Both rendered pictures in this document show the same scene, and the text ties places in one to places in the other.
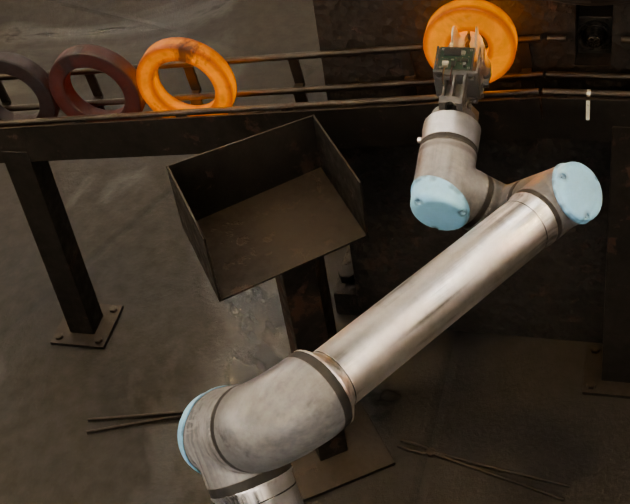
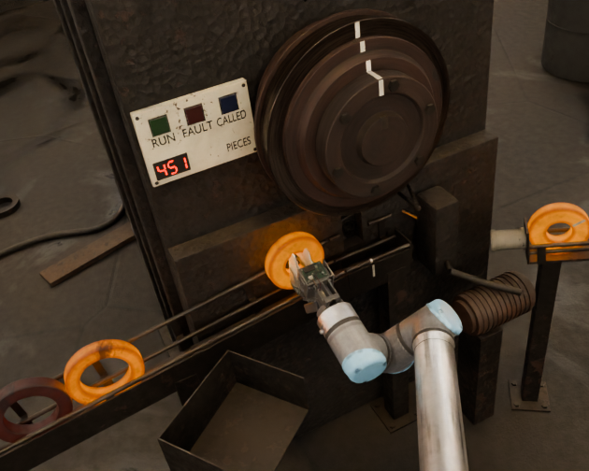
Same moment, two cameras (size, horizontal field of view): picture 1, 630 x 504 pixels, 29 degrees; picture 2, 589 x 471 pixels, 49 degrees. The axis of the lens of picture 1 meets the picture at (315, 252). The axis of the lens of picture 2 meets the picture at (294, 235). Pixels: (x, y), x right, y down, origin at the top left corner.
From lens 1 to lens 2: 91 cm
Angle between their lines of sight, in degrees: 31
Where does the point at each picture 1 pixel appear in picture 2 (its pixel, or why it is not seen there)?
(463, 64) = (323, 273)
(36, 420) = not seen: outside the picture
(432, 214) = (366, 374)
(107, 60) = (39, 385)
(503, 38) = (317, 249)
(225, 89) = (138, 363)
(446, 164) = (360, 338)
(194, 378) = not seen: outside the picture
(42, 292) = not seen: outside the picture
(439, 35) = (279, 264)
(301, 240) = (268, 436)
